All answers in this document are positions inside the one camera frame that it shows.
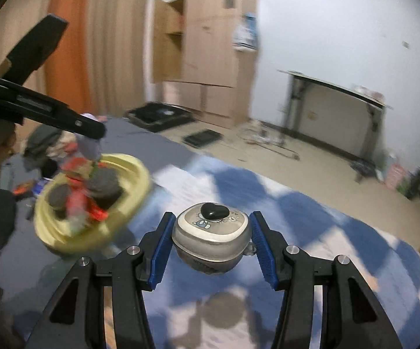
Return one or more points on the grey bed sheet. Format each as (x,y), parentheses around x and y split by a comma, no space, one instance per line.
(141,145)

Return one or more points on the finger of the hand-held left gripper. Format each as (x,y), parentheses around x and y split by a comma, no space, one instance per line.
(50,111)

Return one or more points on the dark box orange print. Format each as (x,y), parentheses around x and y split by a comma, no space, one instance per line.
(22,189)

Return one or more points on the small black sponge puck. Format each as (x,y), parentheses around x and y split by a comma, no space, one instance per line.
(60,198)

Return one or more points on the beige curtain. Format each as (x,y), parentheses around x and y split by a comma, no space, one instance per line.
(119,43)

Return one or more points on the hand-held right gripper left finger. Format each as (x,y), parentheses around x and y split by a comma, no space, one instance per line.
(159,254)

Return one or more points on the blue plaid fleece blanket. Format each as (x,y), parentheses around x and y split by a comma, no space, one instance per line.
(304,207)

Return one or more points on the black floor crate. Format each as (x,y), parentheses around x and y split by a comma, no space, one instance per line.
(159,116)

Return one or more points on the dark green jacket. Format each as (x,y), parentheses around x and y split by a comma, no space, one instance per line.
(41,145)

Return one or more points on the blue snack packet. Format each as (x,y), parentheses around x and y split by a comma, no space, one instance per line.
(38,186)

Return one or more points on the yellow collapsible basin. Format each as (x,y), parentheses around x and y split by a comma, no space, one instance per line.
(137,174)

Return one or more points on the red cigarette box white panel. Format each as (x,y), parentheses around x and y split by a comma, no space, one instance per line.
(75,165)

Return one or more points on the orange curtain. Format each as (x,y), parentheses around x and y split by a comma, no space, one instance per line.
(68,80)

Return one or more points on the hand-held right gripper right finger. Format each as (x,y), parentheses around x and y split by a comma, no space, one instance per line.
(264,254)

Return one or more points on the black flat floor tray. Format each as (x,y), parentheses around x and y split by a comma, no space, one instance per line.
(202,138)

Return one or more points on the dark red cigarette box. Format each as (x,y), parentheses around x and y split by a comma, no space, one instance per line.
(79,200)

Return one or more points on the black folding table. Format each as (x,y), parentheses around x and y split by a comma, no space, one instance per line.
(341,89)

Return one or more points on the black bag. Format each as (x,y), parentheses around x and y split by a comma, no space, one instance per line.
(419,185)

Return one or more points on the large black sponge puck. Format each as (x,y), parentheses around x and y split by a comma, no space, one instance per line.
(102,185)

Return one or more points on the pink shopping bag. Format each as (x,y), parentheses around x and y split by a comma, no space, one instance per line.
(395,176)

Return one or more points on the beige heart button gadget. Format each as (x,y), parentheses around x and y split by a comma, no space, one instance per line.
(210,240)

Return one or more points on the wooden wardrobe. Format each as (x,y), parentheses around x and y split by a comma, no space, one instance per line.
(210,51)

